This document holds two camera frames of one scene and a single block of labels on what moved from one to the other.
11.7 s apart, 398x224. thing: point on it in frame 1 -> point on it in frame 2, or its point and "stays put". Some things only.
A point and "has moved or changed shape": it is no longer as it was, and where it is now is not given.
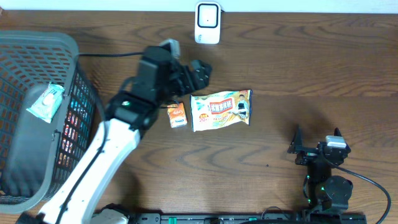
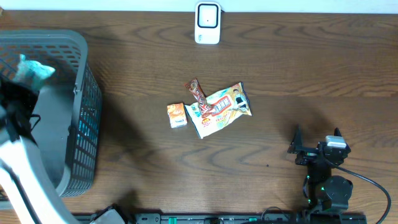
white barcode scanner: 207,24 stays put
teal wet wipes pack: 46,105 -> 32,73
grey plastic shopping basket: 37,156 stays put
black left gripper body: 174,78 -> 12,98
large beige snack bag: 218,109 has moved or changed shape
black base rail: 313,217 stays put
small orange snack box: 177,114 stays put
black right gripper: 296,144 stays put
